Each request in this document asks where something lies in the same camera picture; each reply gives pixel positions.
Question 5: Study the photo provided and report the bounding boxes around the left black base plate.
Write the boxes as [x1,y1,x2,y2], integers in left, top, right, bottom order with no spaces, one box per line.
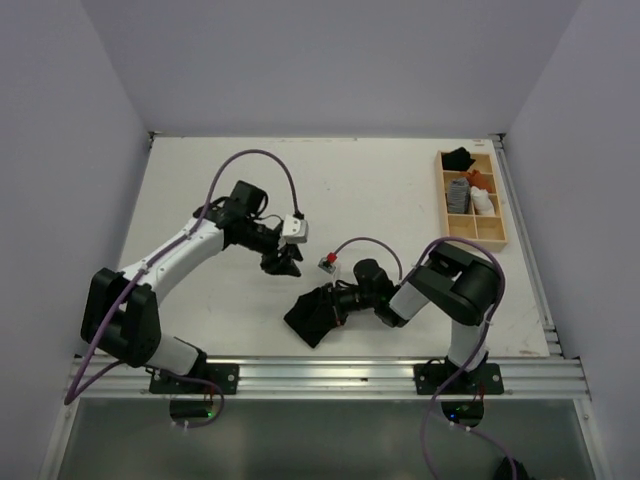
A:
[149,362,239,395]

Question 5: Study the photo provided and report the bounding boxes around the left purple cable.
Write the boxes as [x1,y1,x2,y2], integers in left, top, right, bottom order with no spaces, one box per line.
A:
[63,149,304,429]

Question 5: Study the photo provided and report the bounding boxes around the black object bottom right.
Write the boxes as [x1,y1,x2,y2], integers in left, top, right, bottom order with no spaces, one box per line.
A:
[492,457,531,480]

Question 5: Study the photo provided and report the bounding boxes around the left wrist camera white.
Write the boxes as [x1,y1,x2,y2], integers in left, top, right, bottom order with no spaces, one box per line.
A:
[280,215,309,245]

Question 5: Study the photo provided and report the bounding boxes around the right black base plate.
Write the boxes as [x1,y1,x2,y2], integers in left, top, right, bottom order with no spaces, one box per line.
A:
[413,359,505,396]

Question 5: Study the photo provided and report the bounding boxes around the black rolled cloth in tray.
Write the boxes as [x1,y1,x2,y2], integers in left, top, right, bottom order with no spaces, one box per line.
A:
[441,147,475,172]

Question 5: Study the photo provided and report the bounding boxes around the orange rolled cloth in tray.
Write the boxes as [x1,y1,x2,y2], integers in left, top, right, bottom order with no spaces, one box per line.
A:
[462,170,494,193]

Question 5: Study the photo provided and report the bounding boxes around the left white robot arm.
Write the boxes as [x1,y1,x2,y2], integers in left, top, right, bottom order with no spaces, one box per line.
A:
[80,181,309,393]

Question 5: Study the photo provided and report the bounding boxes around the white rolled cloth in tray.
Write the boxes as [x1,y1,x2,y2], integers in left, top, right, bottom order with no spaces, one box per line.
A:
[470,187,496,216]

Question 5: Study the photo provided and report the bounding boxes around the aluminium mounting rail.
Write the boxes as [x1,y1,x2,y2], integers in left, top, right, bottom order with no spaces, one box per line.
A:
[64,354,591,400]

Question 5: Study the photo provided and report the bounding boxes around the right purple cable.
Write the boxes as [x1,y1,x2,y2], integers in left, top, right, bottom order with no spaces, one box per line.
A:
[332,236,506,480]

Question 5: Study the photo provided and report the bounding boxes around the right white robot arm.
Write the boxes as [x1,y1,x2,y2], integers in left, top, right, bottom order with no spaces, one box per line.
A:
[316,237,506,393]

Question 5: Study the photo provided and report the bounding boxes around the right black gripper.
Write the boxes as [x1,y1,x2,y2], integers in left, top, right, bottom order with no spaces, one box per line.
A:
[306,282,378,333]

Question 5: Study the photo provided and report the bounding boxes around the black underwear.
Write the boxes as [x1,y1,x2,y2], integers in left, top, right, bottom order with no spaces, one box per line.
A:
[284,285,338,349]

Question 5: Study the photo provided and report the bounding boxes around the grey patterned rolled cloth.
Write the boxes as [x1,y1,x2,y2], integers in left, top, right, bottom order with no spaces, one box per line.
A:
[446,177,471,214]

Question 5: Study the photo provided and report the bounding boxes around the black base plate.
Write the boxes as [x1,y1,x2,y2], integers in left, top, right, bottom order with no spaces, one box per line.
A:
[149,362,239,395]
[413,359,505,396]

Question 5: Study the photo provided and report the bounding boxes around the purple cable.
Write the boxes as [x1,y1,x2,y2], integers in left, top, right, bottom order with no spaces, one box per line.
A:
[63,149,304,429]
[332,236,506,480]

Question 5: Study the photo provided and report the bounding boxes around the wooden compartment organizer tray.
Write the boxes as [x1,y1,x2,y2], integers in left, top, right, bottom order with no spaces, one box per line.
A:
[434,147,508,253]

